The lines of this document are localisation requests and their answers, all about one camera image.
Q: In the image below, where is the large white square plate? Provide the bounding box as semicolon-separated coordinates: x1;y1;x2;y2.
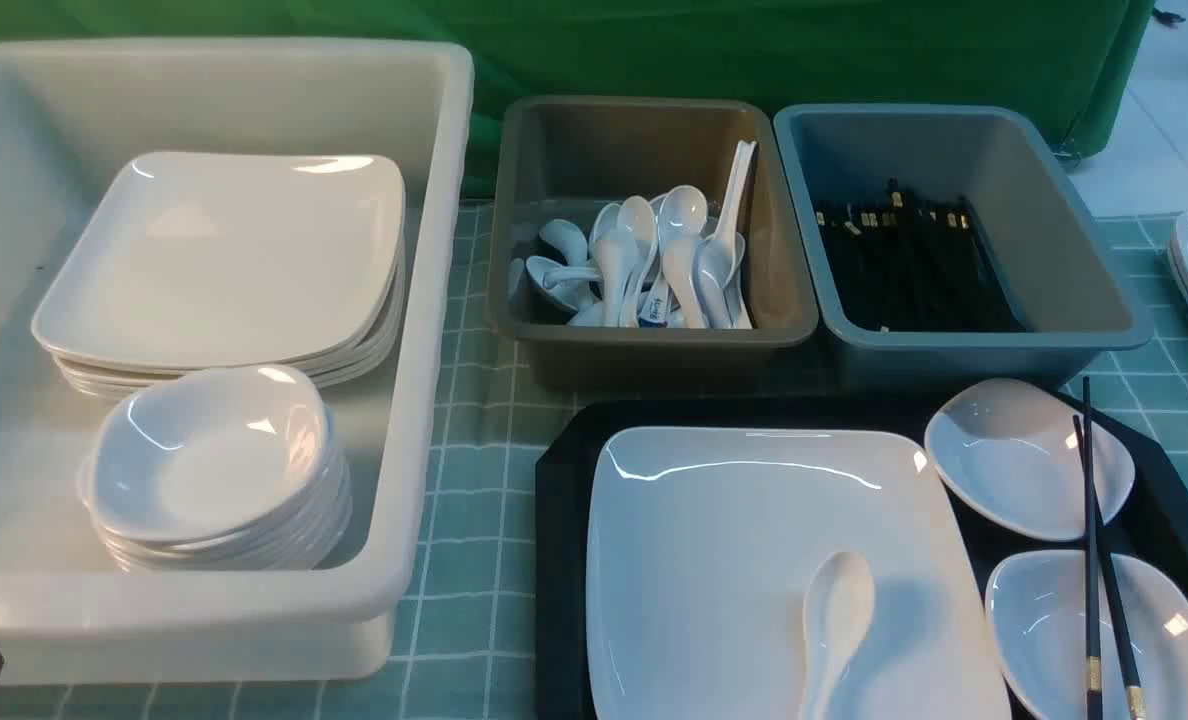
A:
584;427;1013;719

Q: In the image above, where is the white ceramic spoon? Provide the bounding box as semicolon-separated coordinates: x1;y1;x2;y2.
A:
798;551;876;719

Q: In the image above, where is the white small dish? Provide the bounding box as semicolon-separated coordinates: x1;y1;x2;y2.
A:
986;550;1188;719
923;378;1086;542

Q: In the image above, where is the black chopstick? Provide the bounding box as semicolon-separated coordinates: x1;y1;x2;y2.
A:
1072;415;1146;719
1078;377;1102;719

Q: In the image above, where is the pile of white ceramic spoons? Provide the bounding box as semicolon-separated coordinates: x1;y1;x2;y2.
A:
507;140;757;331

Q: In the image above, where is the brown plastic bin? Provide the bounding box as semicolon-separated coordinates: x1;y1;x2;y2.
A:
485;96;819;394

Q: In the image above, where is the green checkered tablecloth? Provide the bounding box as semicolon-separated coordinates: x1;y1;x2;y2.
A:
0;204;1188;719

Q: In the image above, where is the pile of black chopsticks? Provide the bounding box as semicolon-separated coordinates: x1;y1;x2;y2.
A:
813;177;1030;333

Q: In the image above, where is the stack of white small bowls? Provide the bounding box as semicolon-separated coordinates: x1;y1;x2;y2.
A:
76;365;355;574

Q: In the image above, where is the stack of white square plates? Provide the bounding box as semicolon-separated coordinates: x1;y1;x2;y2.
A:
31;151;407;396

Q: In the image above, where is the green backdrop cloth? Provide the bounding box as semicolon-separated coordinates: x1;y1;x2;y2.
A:
0;1;1154;197

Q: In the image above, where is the black serving tray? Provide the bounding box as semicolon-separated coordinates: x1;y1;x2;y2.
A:
533;391;1188;719

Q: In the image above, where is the large white plastic tub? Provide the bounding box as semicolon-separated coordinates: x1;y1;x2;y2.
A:
0;38;474;686

